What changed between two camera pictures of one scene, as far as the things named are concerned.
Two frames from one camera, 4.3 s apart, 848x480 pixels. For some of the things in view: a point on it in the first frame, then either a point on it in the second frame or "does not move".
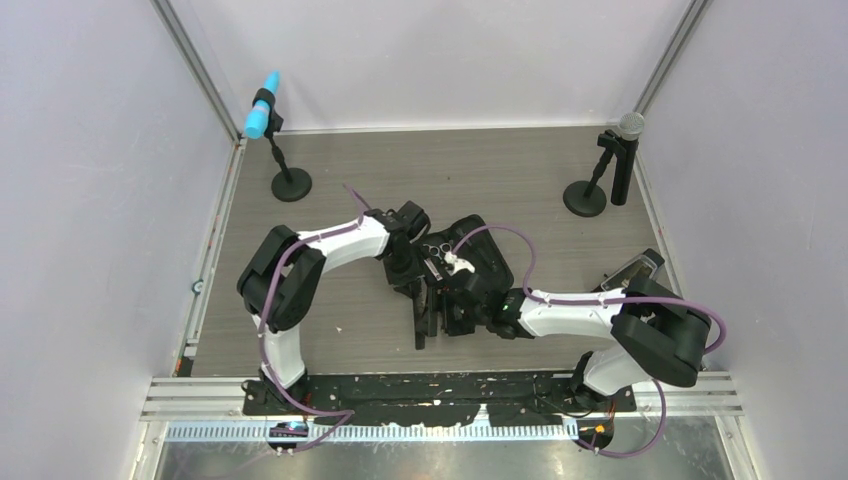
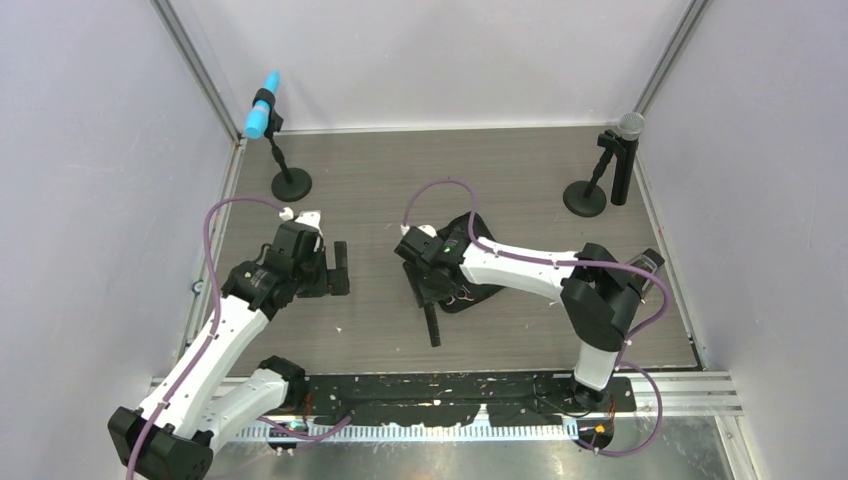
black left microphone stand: x=290 y=184 does not move
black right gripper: x=451 y=326 to x=423 y=293
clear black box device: x=645 y=265 does not move
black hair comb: x=419 y=296 to x=433 y=324
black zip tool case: x=463 y=246 does not move
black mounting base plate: x=432 y=400 does not move
